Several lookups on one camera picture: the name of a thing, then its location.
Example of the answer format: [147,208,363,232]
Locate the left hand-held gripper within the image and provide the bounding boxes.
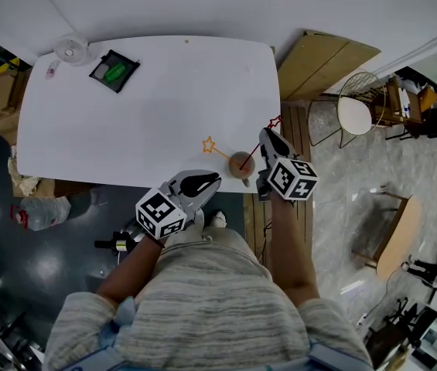
[135,169,223,241]

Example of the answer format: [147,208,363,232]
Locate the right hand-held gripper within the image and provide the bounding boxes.
[255,127,319,203]

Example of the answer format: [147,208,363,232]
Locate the red star stick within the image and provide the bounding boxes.
[239,114,283,171]

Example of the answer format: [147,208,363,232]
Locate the brown cup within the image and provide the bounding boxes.
[227,151,257,188]

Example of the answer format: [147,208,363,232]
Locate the orange star stick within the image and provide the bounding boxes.
[201,135,239,166]

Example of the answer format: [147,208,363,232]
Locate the person's right forearm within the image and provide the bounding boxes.
[269,194,322,308]

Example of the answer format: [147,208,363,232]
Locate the person's left forearm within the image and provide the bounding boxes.
[95,233,167,309]

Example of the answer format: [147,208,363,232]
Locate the person's white shoe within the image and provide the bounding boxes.
[208,210,229,230]

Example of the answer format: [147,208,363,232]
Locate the wooden slat bench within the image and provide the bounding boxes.
[242,101,315,272]

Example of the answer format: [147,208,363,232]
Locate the leaning wooden board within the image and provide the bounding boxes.
[277,29,382,102]

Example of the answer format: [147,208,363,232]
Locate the black and yellow tool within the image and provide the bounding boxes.
[94,230,138,255]

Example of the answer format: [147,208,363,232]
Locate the person's grey striped shirt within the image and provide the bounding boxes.
[43,228,374,371]

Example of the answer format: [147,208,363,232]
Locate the black mesh tray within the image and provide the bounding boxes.
[88,49,142,94]

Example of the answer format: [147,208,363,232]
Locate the wooden rack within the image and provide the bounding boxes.
[371,74,437,140]

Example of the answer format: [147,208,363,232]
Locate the green plastic object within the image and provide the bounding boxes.
[104,62,128,83]

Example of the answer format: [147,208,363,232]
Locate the wooden stool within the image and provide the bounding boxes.
[350,185,425,281]

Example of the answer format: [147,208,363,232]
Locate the clear water jug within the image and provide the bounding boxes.
[10,195,73,233]

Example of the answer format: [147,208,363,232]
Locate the crumpled beige bag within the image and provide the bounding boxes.
[7,155,42,197]

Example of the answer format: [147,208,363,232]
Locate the small white fan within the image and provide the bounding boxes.
[53,32,92,67]

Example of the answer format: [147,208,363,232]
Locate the black and white device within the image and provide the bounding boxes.
[401,258,437,296]

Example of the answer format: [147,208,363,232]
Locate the cardboard boxes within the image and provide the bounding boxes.
[0,66,34,147]

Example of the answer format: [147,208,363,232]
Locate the black office chair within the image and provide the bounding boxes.
[364,296,436,364]

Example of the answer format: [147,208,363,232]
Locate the black cable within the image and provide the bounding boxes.
[261,219,274,264]

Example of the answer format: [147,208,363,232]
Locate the wire chair with white seat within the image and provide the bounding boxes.
[306,70,388,150]

